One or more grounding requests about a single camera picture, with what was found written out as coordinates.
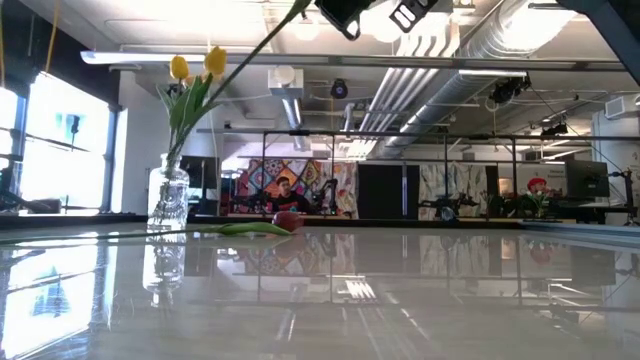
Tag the black background robot arm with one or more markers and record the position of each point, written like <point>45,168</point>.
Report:
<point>447,205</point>
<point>326,196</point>

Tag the black ceiling camera rig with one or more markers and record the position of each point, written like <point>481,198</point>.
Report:
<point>510,88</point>

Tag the person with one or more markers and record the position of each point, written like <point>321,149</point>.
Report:
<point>290,202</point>

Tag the long ceiling light bar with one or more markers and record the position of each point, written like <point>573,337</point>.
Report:
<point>200,58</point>

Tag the clear glass vase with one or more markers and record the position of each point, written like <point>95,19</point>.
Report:
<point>168,200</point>

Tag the black overhead camera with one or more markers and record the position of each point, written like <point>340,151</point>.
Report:
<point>339,89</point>

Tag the colourful patterned tapestry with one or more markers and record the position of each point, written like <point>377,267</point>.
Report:
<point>305,172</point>

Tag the black partition panel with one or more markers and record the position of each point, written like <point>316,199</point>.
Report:
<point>387,192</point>

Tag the red flower bunch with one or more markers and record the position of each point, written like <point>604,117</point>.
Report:
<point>537,184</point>

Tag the yellow artificial tulip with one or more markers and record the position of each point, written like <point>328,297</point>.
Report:
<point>216,61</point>
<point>179,67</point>

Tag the white patterned curtain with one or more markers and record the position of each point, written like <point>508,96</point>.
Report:
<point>455,180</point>

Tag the white wall vent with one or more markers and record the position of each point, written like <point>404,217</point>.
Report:
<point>620,106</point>

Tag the white glossy table sheet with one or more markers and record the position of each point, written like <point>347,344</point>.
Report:
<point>450,325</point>

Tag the dark red artificial tulip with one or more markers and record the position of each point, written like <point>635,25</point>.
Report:
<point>287,221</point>

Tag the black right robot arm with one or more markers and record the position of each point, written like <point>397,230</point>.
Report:
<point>615,25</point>

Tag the peach artificial tulip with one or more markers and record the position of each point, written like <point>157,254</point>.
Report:
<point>190,80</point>

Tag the white ceiling pipes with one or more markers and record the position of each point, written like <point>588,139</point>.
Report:
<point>400,95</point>

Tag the round ceiling lamp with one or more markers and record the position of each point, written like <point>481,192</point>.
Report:
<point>306,30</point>
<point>382,25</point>

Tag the large bright window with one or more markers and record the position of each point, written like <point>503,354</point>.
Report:
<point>65,150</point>

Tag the silver spiral air duct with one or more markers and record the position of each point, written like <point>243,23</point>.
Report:
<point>475,75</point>

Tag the white ceiling device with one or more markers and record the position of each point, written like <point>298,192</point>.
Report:
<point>285,80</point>

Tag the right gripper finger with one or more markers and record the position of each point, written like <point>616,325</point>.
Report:
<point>345,15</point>

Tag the black equipment stand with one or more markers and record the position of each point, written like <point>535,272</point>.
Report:
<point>627,195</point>

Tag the black background station frame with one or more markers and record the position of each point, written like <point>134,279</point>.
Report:
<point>400,134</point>

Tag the black computer monitor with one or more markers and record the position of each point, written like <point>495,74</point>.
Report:
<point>587,178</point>

